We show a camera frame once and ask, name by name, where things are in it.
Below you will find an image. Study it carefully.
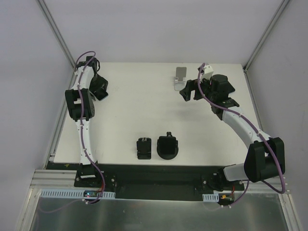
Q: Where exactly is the teal edged black phone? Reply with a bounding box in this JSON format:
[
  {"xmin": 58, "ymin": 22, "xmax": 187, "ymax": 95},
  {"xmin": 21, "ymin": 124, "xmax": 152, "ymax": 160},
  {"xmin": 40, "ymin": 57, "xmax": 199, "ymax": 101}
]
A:
[{"xmin": 94, "ymin": 89, "xmax": 108, "ymax": 101}]

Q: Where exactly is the black round base phone stand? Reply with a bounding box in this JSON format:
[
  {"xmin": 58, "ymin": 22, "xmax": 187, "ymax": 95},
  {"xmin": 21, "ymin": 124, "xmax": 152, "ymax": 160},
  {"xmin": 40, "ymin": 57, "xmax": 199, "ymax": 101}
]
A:
[{"xmin": 156, "ymin": 131, "xmax": 179, "ymax": 160}]

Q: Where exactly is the black folding phone stand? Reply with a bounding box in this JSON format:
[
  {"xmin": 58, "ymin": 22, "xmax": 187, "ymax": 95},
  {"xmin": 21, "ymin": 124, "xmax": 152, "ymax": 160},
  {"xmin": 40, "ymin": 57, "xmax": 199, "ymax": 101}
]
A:
[{"xmin": 136, "ymin": 137, "xmax": 152, "ymax": 160}]

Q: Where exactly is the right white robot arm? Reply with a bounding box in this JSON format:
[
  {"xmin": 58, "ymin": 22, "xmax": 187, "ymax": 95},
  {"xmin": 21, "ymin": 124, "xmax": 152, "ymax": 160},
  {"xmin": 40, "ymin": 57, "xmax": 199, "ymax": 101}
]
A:
[{"xmin": 180, "ymin": 75, "xmax": 285, "ymax": 190}]

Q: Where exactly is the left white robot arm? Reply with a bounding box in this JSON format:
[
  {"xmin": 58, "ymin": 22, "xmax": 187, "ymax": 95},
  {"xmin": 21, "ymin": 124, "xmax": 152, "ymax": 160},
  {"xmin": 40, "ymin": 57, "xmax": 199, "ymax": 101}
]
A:
[{"xmin": 65, "ymin": 51, "xmax": 108, "ymax": 187}]

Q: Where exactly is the silver metal phone stand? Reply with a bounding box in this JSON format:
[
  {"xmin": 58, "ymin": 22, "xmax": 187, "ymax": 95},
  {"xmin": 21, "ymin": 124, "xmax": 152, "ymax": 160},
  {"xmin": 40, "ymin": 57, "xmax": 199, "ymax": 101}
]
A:
[{"xmin": 174, "ymin": 67, "xmax": 187, "ymax": 91}]

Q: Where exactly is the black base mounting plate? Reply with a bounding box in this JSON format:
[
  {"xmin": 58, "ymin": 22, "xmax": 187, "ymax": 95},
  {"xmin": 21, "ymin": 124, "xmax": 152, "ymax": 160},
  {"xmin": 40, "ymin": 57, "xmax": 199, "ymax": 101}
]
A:
[{"xmin": 73, "ymin": 163, "xmax": 250, "ymax": 200}]

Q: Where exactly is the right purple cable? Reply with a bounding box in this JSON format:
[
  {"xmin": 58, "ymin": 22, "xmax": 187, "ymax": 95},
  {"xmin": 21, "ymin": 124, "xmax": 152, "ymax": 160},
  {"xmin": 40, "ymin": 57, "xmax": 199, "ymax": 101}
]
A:
[{"xmin": 197, "ymin": 63, "xmax": 288, "ymax": 194}]

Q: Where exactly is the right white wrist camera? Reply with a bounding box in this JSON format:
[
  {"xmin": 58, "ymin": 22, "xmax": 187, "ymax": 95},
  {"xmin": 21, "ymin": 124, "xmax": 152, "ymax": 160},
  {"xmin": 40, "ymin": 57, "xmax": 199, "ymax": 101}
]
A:
[{"xmin": 200, "ymin": 64, "xmax": 214, "ymax": 81}]

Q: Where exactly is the left aluminium frame post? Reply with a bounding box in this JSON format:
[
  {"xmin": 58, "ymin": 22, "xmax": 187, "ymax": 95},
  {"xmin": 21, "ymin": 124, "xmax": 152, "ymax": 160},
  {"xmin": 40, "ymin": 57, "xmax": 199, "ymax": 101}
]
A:
[{"xmin": 35, "ymin": 0, "xmax": 75, "ymax": 68}]

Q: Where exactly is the aluminium frame post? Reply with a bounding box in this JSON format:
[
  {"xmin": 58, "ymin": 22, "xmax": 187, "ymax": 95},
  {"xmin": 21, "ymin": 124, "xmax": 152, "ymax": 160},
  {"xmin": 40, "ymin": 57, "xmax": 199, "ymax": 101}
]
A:
[
  {"xmin": 243, "ymin": 0, "xmax": 292, "ymax": 73},
  {"xmin": 35, "ymin": 0, "xmax": 75, "ymax": 68}
]

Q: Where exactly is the right aluminium frame post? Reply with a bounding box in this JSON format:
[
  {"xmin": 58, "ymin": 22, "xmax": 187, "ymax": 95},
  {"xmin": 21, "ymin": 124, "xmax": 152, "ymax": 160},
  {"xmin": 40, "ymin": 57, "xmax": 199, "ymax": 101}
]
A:
[{"xmin": 243, "ymin": 0, "xmax": 292, "ymax": 73}]

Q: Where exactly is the right white cable duct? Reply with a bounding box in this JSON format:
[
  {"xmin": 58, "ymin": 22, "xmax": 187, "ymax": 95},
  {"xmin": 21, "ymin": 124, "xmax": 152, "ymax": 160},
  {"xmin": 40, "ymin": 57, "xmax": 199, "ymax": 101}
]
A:
[{"xmin": 202, "ymin": 192, "xmax": 219, "ymax": 203}]

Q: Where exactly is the white cable duct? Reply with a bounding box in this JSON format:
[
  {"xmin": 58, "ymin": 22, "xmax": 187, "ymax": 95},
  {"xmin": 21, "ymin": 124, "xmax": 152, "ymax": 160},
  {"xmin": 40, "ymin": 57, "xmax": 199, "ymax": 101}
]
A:
[
  {"xmin": 39, "ymin": 189, "xmax": 116, "ymax": 200},
  {"xmin": 202, "ymin": 192, "xmax": 219, "ymax": 203}
]

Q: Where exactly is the left white cable duct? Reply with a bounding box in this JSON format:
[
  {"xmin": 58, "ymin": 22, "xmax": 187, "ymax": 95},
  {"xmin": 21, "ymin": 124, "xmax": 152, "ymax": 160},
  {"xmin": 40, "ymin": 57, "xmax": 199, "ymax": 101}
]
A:
[{"xmin": 39, "ymin": 189, "xmax": 116, "ymax": 200}]

